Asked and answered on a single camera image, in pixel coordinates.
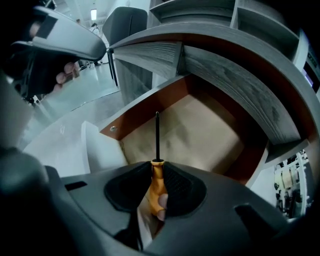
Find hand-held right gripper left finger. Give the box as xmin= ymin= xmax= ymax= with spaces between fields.
xmin=49 ymin=161 xmax=154 ymax=256

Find grey wooden desk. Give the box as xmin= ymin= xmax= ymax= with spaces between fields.
xmin=108 ymin=21 xmax=320 ymax=191

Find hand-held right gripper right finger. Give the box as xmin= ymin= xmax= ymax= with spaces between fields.
xmin=144 ymin=161 xmax=301 ymax=256

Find person's right hand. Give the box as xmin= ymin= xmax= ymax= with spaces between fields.
xmin=156 ymin=193 xmax=169 ymax=222

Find person's light grey trousers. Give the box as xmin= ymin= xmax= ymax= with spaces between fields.
xmin=0 ymin=69 xmax=35 ymax=151

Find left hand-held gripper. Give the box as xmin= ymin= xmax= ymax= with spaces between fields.
xmin=3 ymin=6 xmax=107 ymax=101

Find black chair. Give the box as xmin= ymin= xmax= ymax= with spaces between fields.
xmin=102 ymin=6 xmax=148 ymax=87

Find wooden desk drawer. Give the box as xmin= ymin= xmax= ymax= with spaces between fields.
xmin=81 ymin=73 xmax=271 ymax=187

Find person's left hand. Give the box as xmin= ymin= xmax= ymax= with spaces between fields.
xmin=53 ymin=60 xmax=81 ymax=93

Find orange-handled screwdriver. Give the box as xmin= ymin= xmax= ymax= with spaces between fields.
xmin=148 ymin=111 xmax=169 ymax=217

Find grey wooden shelf hutch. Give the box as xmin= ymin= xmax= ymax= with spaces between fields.
xmin=148 ymin=0 xmax=311 ymax=73

